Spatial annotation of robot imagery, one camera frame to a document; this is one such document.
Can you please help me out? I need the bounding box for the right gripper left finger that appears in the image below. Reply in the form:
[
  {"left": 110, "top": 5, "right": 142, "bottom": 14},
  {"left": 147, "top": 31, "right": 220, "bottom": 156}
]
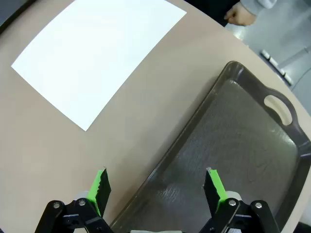
[{"left": 35, "top": 166, "right": 114, "bottom": 233}]

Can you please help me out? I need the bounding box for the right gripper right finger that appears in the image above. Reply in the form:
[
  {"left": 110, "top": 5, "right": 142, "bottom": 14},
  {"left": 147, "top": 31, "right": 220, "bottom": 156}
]
[{"left": 199, "top": 167, "right": 280, "bottom": 233}]

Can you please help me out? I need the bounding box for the white A4 paper stack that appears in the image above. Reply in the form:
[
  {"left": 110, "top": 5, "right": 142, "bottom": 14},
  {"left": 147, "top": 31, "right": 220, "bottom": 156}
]
[{"left": 11, "top": 0, "right": 187, "bottom": 132}]

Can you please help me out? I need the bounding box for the person's left forearm grey sleeve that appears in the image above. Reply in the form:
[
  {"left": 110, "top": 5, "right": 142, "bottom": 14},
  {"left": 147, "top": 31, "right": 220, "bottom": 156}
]
[{"left": 239, "top": 0, "right": 278, "bottom": 17}]

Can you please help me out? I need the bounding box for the person's left hand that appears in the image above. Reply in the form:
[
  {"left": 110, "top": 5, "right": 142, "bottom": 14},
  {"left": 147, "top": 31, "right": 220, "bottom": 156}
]
[{"left": 223, "top": 4, "right": 258, "bottom": 27}]

